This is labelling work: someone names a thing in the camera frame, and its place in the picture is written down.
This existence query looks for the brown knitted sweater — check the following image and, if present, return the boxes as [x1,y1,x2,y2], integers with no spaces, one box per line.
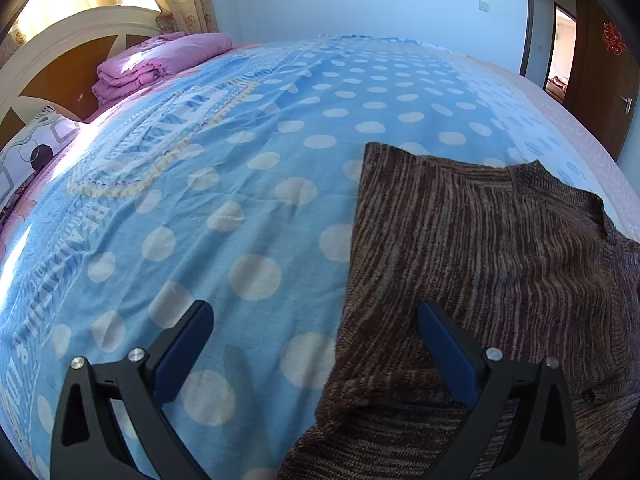
[279,143,639,479]

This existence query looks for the blue pink dotted bed sheet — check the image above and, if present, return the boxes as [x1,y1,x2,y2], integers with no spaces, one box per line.
[1,36,639,479]

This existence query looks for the patterned white pillow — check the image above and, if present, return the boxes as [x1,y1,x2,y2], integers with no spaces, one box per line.
[1,105,80,214]

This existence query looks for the folded pink blanket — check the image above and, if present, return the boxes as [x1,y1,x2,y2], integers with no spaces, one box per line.
[91,32,232,105]

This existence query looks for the white and wood headboard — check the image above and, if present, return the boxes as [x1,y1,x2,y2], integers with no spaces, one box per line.
[1,6,160,144]

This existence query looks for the brown wooden door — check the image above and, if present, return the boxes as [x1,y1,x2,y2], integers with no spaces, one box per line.
[564,0,639,159]

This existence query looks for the red double happiness decal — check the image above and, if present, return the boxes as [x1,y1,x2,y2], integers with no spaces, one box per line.
[601,21,627,56]

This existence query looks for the silver door handle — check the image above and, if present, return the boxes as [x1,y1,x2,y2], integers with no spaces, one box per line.
[620,96,634,115]

